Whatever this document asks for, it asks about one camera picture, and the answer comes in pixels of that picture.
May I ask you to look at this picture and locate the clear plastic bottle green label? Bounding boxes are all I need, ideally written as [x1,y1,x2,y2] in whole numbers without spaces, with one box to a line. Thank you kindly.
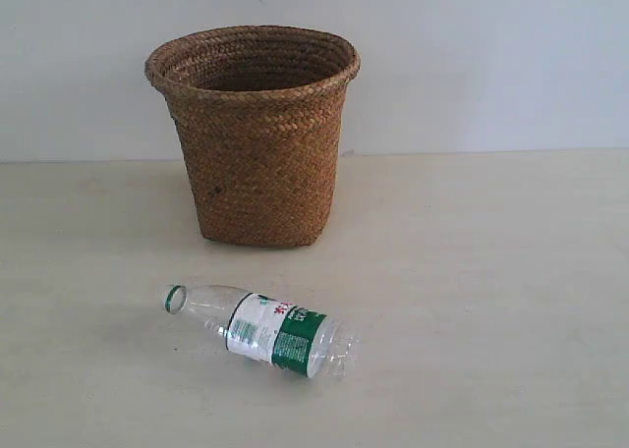
[162,283,359,379]

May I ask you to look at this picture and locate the brown woven wicker basket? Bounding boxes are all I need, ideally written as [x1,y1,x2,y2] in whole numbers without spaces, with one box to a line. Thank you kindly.
[144,26,361,248]

